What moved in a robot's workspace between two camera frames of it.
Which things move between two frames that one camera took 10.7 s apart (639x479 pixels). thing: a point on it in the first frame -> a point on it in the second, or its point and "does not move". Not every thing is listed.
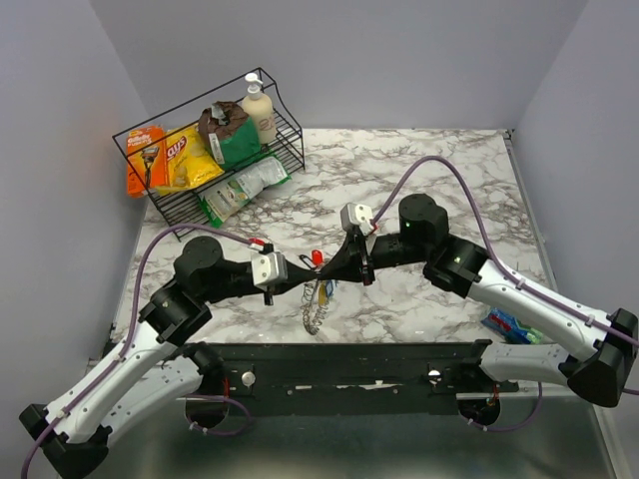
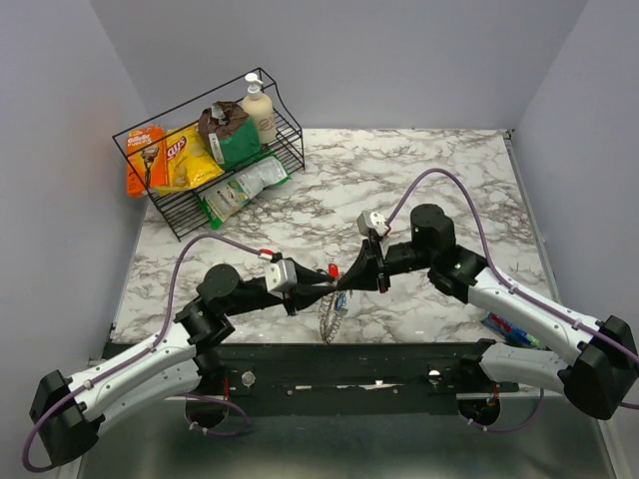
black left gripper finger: (295, 276) -> (312, 284)
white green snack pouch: (222, 201) does not move
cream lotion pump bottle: (259, 107) does not move
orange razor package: (147, 164) does not move
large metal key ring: (313, 313) -> (328, 320)
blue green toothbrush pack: (511, 328) does not move
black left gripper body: (233, 284) -> (254, 301)
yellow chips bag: (189, 164) does not move
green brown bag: (230, 134) does not move
